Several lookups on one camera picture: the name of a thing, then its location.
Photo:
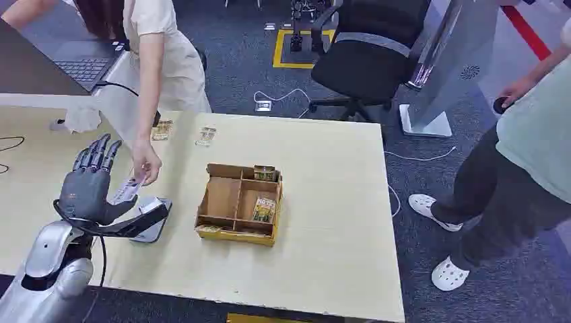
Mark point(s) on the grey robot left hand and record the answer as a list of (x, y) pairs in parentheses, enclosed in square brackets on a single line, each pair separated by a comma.
[(87, 191)]

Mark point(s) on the white printed card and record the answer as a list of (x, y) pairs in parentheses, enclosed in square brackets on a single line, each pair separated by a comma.
[(126, 191)]

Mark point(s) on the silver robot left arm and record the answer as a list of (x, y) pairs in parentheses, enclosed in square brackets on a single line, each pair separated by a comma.
[(53, 263)]

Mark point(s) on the person's hand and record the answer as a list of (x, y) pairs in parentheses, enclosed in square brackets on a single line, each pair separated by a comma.
[(146, 161)]

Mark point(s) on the white crumpled cloth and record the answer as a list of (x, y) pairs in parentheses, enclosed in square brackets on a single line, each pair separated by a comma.
[(82, 119)]

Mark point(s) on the grey flat pad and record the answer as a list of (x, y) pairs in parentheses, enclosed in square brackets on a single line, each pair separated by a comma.
[(154, 229)]

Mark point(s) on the brown printed card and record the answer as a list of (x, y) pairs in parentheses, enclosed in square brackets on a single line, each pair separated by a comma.
[(162, 130)]

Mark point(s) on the grey laptop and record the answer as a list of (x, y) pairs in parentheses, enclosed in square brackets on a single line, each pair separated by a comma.
[(87, 67)]

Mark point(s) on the flat card in box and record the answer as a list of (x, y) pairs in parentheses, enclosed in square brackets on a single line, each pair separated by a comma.
[(209, 228)]

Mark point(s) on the pale printed card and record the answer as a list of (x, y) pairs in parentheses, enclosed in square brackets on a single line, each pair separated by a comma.
[(206, 136)]

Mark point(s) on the dark side desk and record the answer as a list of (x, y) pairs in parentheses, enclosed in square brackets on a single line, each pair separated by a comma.
[(27, 67)]

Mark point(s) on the wooden compartment box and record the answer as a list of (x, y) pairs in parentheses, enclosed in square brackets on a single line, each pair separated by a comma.
[(232, 209)]

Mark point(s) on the person in pale clothing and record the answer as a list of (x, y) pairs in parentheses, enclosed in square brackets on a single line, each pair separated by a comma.
[(169, 58)]

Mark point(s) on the large green yellow card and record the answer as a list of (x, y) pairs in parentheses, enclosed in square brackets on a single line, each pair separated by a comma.
[(264, 210)]

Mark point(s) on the metal floor socket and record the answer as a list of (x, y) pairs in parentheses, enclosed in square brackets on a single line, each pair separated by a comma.
[(263, 105)]

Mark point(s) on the yellow strip under desk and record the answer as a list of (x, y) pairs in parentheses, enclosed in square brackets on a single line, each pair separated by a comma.
[(258, 318)]

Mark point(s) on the black robot stand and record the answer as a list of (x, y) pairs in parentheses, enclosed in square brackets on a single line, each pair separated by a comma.
[(298, 26)]

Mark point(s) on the black office chair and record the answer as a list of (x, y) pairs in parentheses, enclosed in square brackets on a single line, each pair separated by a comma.
[(366, 62)]

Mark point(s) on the white standing panel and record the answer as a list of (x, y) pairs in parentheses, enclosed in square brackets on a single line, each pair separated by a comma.
[(450, 58)]

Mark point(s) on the black round controller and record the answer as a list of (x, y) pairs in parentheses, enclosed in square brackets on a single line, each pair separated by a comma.
[(499, 106)]

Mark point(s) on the person in green top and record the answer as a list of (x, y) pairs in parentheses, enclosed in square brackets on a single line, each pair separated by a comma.
[(526, 156)]

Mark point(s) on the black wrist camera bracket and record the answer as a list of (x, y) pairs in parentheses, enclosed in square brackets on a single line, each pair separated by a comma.
[(134, 223)]

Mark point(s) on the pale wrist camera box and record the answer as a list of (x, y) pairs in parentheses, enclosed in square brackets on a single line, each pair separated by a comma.
[(150, 205)]

